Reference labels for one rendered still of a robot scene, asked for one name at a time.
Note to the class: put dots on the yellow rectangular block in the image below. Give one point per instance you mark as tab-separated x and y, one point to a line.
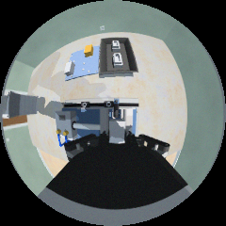
88	50

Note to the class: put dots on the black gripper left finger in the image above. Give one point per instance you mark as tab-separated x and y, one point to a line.
76	146

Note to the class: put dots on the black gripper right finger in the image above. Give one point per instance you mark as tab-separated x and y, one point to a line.
152	143

